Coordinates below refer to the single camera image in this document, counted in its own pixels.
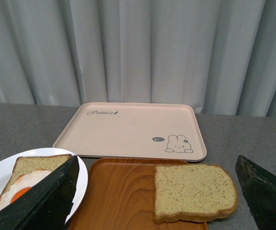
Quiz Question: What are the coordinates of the grey curtain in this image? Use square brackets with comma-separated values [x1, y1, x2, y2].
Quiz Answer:
[0, 0, 276, 117]

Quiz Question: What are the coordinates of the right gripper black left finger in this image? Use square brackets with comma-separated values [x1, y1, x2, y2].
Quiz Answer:
[0, 156, 78, 230]

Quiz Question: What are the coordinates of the fried egg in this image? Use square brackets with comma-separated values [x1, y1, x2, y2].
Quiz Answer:
[0, 169, 52, 211]

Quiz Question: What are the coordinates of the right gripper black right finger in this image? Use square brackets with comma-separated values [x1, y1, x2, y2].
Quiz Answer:
[235, 155, 276, 230]

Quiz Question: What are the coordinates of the bread slice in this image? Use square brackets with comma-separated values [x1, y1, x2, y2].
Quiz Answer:
[154, 164, 238, 224]
[0, 154, 72, 197]

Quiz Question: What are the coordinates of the brown wooden tray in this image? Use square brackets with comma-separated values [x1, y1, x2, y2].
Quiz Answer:
[69, 158, 208, 230]

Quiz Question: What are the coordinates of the pink rabbit tray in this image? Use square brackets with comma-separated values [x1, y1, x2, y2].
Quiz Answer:
[54, 103, 207, 162]

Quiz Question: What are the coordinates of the white round plate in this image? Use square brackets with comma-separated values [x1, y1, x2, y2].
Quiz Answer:
[0, 148, 88, 223]

